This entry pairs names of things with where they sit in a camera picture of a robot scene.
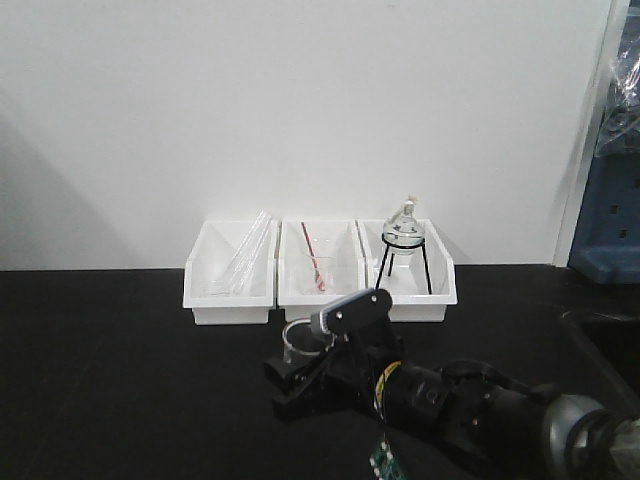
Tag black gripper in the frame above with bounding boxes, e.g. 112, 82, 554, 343
263, 319, 404, 420

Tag clear glass beaker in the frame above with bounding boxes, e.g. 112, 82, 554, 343
282, 318, 332, 364

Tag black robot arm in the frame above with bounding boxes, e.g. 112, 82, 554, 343
264, 321, 639, 479

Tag small beaker in bin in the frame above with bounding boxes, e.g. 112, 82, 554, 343
303, 238, 337, 294

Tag red stirring rod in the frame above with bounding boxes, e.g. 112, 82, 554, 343
300, 221, 326, 293

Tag green circuit board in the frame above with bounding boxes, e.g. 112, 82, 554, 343
369, 436, 406, 480

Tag glass test tubes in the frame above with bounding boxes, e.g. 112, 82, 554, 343
205, 210, 272, 296

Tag left white storage bin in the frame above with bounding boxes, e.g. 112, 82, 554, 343
183, 212, 279, 325

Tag white storage bin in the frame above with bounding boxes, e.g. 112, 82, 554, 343
276, 218, 367, 322
356, 219, 457, 322
183, 212, 279, 325

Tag middle white storage bin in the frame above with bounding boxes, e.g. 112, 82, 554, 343
276, 218, 367, 322

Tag right white storage bin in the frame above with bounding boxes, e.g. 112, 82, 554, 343
356, 219, 457, 322

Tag glass alcohol lamp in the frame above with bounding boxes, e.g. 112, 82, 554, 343
382, 196, 425, 256

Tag black tripod stand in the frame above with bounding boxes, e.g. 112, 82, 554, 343
375, 234, 433, 295

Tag black sink basin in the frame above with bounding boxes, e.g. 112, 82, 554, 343
560, 311, 639, 409

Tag blue grey drying rack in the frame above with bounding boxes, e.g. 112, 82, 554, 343
568, 153, 639, 284

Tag clear plastic bag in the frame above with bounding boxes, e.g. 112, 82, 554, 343
594, 1, 639, 157

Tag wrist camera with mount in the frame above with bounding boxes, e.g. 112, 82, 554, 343
309, 288, 397, 346

